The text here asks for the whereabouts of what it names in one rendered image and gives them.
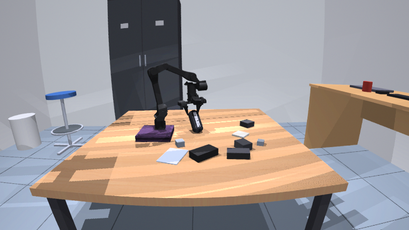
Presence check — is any white flat rectangular sheet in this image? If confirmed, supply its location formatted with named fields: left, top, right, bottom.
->
left=156, top=148, right=188, bottom=165

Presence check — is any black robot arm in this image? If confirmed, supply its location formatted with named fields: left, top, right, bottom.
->
left=147, top=63, right=208, bottom=130

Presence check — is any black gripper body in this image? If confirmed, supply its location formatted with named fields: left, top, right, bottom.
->
left=177, top=92, right=206, bottom=107

